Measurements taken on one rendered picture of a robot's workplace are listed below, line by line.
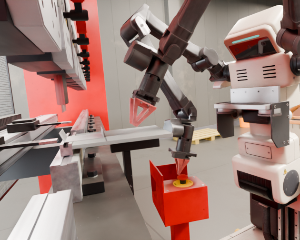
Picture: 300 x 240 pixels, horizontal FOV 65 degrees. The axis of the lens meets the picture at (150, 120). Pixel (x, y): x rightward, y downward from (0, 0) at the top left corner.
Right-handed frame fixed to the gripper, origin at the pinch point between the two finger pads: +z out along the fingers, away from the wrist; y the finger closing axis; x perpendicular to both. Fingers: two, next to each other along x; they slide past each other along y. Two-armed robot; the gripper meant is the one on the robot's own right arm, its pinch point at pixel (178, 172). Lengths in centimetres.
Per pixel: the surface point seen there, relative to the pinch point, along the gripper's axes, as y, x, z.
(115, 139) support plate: 30.1, 27.5, -15.2
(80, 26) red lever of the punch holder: 42, 28, -41
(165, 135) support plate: 17.1, 27.7, -18.3
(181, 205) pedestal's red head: 3.1, 15.9, 6.6
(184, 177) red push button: 2.4, 12.3, -2.1
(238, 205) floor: -106, -101, 55
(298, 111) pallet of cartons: -481, -441, -65
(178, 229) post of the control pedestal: -0.4, 9.1, 18.8
